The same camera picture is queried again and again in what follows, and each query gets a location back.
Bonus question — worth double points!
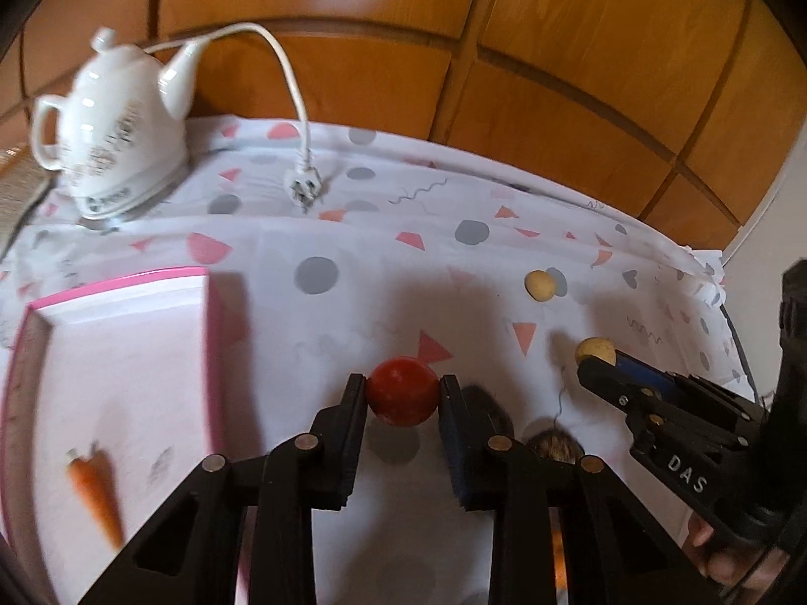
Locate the large dark water chestnut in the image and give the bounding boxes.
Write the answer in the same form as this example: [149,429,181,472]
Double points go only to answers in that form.
[526,429,584,466]

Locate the orange carrot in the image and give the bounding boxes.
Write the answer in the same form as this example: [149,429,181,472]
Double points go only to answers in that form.
[66,443,126,551]

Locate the white floral electric kettle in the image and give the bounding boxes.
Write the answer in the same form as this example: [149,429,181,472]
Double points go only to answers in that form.
[31,28,203,223]

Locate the person's right hand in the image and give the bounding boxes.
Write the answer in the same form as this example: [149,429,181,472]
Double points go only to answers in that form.
[684,515,790,588]

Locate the small yellow longan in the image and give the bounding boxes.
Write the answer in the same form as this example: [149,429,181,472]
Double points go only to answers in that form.
[574,336,617,367]
[525,270,558,304]

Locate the pink-rimmed cardboard tray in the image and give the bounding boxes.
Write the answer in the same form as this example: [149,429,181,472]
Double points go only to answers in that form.
[0,266,229,605]

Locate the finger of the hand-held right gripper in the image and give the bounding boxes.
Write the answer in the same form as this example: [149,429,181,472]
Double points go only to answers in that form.
[613,351,768,441]
[578,356,727,456]

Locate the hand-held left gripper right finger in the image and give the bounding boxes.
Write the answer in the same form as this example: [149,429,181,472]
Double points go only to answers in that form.
[440,375,732,605]

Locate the white power cable with plug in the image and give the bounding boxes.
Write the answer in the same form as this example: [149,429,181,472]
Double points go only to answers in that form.
[146,21,327,210]

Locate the white patterned tablecloth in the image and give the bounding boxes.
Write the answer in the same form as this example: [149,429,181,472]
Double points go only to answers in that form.
[0,114,727,605]

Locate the red tomato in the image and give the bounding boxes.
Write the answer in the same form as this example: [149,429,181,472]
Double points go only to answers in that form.
[366,356,441,428]

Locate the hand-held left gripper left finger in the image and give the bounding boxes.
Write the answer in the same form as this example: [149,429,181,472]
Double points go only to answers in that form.
[79,373,370,605]

